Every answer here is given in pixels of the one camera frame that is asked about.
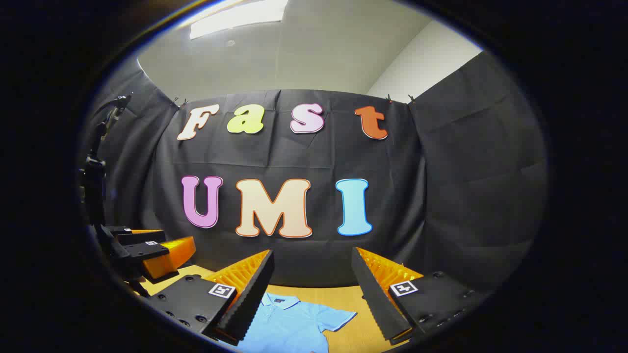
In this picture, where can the black backdrop cloth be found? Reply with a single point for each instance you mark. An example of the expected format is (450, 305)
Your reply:
(304, 255)

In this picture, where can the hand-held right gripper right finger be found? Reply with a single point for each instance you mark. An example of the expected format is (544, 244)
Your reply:
(373, 289)

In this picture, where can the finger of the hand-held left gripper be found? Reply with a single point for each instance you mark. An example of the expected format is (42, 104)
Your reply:
(167, 257)
(140, 237)

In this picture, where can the light blue polo T-shirt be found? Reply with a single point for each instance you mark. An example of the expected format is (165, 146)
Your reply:
(289, 326)

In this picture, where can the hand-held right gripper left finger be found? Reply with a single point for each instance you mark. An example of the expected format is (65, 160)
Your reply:
(252, 289)

